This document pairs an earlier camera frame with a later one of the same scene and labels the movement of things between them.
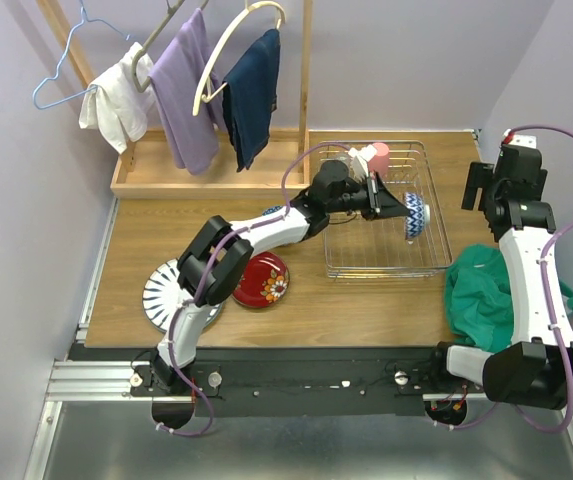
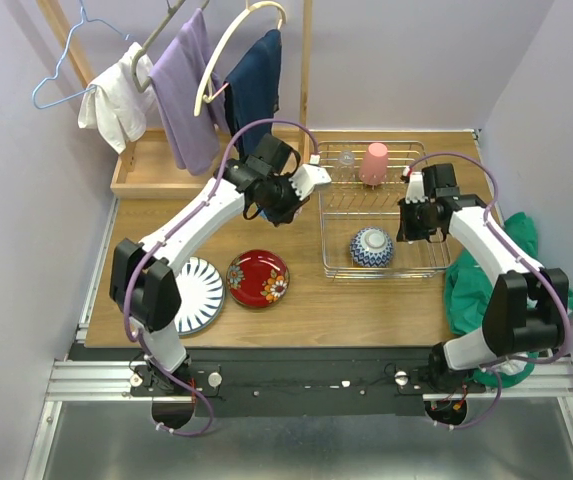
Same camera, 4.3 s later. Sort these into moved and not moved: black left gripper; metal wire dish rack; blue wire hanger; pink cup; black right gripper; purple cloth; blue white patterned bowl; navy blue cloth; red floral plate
Moved: black right gripper; black left gripper; blue white patterned bowl
Not moved: red floral plate; purple cloth; metal wire dish rack; navy blue cloth; blue wire hanger; pink cup
